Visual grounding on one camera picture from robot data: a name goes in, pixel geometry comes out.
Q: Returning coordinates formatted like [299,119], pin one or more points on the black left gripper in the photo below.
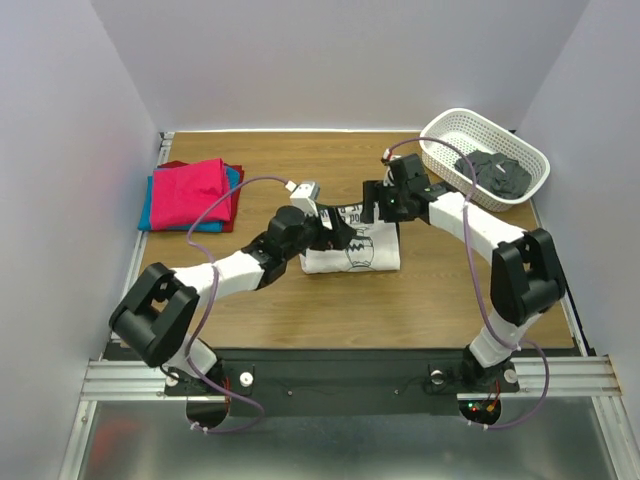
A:
[336,238]

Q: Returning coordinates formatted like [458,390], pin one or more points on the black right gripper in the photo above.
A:
[372,201]

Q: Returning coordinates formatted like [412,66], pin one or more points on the white and green t-shirt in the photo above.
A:
[375,247]

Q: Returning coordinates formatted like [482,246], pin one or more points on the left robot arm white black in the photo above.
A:
[161,315]

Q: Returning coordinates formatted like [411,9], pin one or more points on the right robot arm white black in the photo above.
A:
[526,277]

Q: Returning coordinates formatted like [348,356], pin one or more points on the white perforated laundry basket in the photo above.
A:
[469,131]

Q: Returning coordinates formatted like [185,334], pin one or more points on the grey t-shirt in basket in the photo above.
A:
[496,173]

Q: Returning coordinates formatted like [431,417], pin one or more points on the pink folded t-shirt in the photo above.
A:
[180,195]

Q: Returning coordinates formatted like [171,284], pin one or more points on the blue folded t-shirt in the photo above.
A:
[235,175]

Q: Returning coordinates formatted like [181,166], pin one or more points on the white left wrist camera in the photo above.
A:
[303,196]

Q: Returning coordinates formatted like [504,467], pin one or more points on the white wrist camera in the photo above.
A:
[303,196]
[386,159]

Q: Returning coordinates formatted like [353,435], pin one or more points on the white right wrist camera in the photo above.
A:
[386,159]

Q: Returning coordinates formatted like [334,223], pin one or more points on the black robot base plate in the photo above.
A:
[346,382]

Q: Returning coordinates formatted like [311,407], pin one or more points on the aluminium frame rail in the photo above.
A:
[128,428]

